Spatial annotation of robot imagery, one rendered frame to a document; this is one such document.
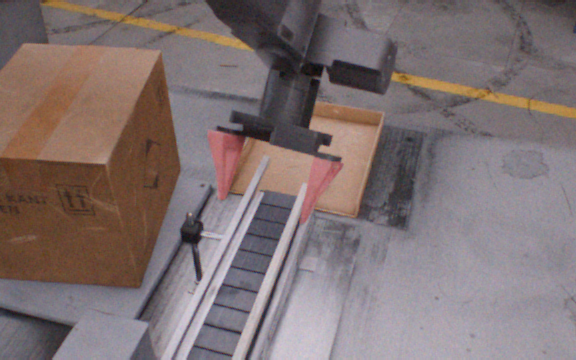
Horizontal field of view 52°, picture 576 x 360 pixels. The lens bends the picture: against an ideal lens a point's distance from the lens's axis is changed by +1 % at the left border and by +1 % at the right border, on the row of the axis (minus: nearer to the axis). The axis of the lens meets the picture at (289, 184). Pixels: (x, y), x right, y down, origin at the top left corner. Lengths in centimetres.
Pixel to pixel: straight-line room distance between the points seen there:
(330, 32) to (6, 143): 50
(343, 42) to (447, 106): 236
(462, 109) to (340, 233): 192
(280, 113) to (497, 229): 64
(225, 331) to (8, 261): 37
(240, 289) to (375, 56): 49
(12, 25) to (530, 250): 233
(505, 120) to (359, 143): 170
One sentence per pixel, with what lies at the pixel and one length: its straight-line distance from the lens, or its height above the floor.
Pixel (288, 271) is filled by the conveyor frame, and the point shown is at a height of 88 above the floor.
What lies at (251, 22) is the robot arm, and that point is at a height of 139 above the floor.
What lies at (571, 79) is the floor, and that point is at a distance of 335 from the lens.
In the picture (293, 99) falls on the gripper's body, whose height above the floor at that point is 128.
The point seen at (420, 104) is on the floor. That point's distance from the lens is 293.
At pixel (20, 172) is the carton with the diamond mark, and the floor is 109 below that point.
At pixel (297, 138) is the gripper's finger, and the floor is 126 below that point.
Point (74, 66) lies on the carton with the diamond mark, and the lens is 104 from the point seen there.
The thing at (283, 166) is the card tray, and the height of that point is 83.
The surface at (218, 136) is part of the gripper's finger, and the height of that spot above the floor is 124.
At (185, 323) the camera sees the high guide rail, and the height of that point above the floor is 96.
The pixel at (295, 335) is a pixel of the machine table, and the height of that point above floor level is 83.
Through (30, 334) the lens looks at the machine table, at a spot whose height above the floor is 83.
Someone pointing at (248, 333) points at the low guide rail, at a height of 91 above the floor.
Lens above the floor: 163
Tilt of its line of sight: 42 degrees down
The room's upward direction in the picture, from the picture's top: straight up
